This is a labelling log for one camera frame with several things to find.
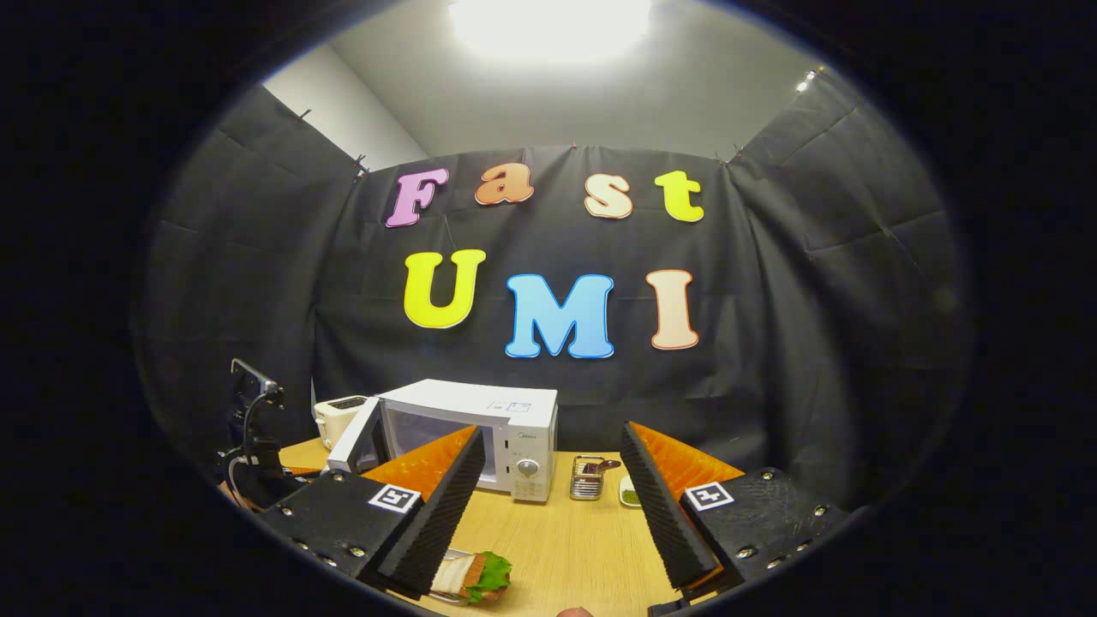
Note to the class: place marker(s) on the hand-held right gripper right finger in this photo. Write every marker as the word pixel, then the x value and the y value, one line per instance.
pixel 660 506

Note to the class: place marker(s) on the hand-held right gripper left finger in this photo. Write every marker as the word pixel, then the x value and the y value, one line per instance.
pixel 454 506

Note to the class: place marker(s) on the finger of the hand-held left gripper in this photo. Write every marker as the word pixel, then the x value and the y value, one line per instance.
pixel 302 472

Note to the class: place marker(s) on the lettuce sandwich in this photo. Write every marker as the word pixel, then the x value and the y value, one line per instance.
pixel 484 576

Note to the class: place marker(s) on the white microwave oven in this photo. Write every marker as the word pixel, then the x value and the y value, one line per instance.
pixel 514 411

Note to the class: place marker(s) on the small white dish green contents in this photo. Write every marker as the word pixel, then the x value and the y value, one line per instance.
pixel 630 494

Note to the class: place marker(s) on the white toaster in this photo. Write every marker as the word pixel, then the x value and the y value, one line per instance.
pixel 338 420

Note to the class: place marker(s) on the brown utensil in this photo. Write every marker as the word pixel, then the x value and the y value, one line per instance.
pixel 604 465

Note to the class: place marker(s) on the black backdrop cloth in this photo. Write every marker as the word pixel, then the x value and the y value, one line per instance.
pixel 814 300

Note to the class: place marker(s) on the small ceiling spotlights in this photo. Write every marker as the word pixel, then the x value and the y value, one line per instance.
pixel 806 83

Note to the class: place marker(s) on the ceiling light panel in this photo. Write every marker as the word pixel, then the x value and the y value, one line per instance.
pixel 548 26

